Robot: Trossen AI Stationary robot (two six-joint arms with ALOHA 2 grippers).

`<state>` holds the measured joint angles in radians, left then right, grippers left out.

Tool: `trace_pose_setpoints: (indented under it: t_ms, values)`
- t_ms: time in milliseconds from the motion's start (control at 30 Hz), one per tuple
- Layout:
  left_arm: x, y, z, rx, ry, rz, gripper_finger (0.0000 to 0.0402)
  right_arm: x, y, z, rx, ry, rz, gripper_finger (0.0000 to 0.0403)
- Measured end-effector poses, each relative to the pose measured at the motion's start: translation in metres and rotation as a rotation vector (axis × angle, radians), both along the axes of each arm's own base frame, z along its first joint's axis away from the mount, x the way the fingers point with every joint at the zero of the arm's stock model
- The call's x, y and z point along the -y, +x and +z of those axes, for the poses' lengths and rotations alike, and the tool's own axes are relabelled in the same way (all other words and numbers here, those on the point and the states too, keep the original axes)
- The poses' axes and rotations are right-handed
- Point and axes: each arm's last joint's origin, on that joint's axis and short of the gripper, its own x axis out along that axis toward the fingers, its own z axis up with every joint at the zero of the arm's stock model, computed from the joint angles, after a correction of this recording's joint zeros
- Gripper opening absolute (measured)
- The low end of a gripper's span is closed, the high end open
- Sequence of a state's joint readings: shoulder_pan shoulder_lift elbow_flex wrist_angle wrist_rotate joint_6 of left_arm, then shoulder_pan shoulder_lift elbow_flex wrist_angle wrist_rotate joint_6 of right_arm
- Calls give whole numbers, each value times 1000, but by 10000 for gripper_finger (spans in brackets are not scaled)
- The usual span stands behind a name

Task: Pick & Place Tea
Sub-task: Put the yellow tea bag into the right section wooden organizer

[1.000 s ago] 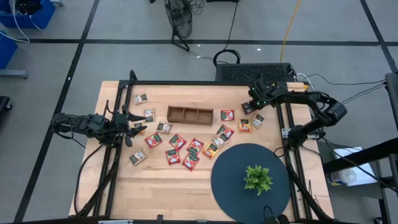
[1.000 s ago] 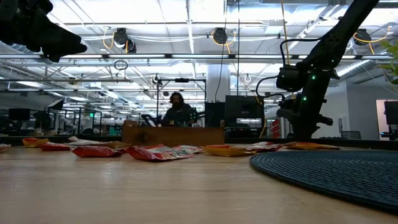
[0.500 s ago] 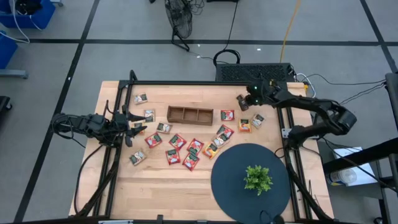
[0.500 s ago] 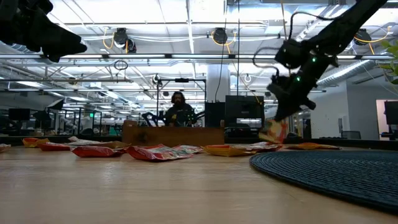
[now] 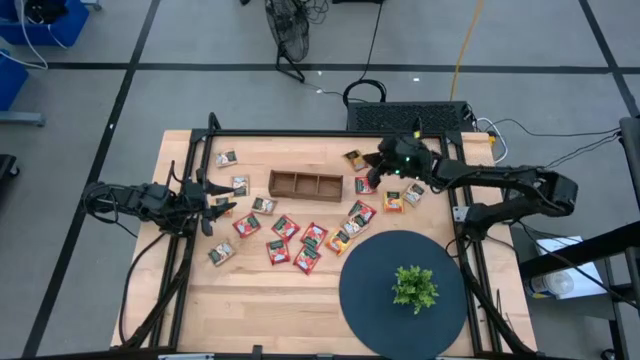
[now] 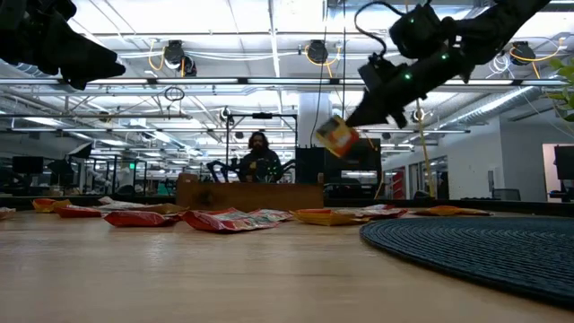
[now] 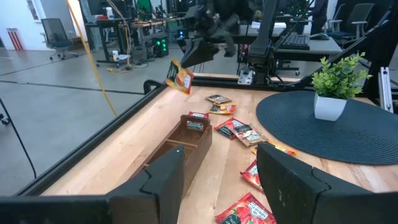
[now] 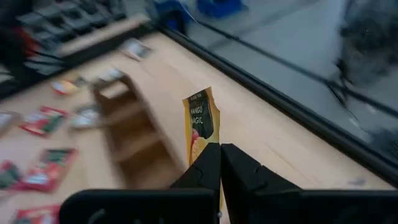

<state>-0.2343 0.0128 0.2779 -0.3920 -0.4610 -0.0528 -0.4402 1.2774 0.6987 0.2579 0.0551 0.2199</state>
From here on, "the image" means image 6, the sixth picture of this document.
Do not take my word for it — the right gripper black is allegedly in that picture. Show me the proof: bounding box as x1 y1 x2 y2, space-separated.
345 47 467 129

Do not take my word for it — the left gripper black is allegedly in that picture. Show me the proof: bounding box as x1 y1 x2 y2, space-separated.
0 0 126 90

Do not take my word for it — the orange tea packet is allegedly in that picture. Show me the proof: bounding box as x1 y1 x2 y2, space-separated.
291 208 369 227
31 197 72 214
412 205 492 217
316 115 360 158

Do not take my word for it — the wooden three-compartment tea box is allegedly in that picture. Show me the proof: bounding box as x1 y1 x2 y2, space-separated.
176 172 325 213

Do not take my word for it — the large black monitor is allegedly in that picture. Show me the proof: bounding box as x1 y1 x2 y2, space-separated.
323 137 382 185

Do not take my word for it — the white building column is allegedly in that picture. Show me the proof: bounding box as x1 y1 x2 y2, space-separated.
298 92 333 149

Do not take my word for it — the small black background monitor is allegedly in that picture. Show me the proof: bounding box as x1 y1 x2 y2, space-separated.
12 155 45 175

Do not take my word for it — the person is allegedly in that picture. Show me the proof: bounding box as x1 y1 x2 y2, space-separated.
237 130 284 184

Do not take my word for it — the round dark blue placemat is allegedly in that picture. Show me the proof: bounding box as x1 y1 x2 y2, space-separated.
360 216 574 310

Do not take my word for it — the small green artificial plant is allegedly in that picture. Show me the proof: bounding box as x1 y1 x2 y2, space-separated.
544 57 574 123

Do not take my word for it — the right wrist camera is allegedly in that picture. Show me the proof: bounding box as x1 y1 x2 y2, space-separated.
357 52 398 91

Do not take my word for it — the hanging black cable loop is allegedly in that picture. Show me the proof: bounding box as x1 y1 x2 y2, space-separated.
163 85 186 102

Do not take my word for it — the black ceiling cable reel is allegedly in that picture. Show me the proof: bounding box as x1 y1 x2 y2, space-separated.
509 40 537 66
306 39 331 65
161 39 198 77

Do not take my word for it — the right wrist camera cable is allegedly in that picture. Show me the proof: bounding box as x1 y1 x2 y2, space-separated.
352 0 407 57

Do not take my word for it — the silver ventilation duct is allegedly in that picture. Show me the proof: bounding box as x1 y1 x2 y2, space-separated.
441 85 551 131

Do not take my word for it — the black monitor by wall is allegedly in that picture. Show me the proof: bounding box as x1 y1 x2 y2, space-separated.
553 144 574 181

